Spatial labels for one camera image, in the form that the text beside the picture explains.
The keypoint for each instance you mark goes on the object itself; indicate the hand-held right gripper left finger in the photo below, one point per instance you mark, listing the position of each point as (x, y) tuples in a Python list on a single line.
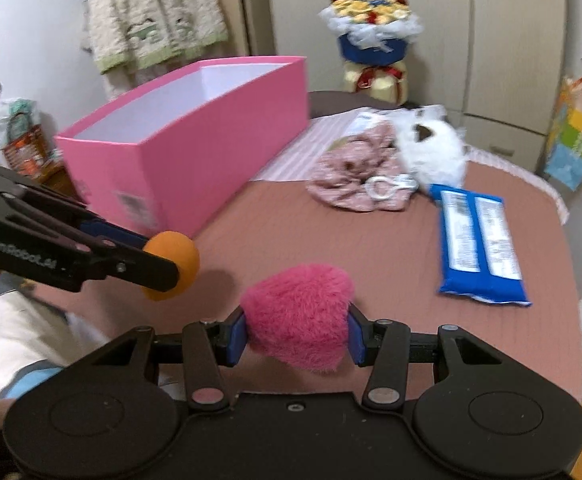
[(237, 338)]

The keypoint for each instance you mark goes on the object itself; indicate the colourful gift bag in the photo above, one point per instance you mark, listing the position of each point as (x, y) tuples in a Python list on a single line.
[(576, 145)]

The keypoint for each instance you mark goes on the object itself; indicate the orange printed bag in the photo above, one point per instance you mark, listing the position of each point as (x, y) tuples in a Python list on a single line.
[(28, 152)]

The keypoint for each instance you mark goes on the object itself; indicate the person's light clothing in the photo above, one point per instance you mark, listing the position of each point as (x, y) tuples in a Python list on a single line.
[(36, 340)]

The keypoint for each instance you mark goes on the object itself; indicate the brown bed mat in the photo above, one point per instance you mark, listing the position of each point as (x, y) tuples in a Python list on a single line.
[(371, 250)]

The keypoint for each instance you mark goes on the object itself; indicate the cream knit cardigan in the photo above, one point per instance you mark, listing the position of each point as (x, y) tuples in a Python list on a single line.
[(161, 10)]

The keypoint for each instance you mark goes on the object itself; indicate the beige wardrobe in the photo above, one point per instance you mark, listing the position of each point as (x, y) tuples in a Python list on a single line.
[(496, 35)]

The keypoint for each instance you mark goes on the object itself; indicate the pink fluffy heart plush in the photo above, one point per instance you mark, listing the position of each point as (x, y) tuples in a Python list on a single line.
[(296, 315)]

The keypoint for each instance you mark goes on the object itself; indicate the blue tissue packet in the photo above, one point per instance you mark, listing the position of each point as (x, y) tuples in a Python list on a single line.
[(476, 240)]

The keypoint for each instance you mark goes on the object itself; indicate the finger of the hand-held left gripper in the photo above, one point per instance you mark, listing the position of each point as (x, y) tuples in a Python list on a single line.
[(131, 265), (113, 234)]

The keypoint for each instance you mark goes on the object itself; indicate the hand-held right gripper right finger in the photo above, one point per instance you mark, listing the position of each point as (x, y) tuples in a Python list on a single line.
[(355, 342)]

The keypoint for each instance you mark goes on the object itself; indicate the orange plush ball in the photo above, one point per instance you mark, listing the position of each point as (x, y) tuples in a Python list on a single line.
[(177, 259)]

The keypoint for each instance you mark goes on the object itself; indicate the white fluffy plush toy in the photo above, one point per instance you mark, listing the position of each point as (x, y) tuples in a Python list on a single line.
[(436, 155)]

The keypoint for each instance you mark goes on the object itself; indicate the pink cardboard box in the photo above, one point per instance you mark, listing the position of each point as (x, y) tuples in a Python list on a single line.
[(121, 175)]

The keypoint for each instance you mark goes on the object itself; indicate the pink floral scrunchie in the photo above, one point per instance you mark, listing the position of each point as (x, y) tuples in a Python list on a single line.
[(341, 175)]

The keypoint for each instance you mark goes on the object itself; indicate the plush flower bouquet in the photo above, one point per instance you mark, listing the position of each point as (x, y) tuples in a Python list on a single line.
[(371, 45)]

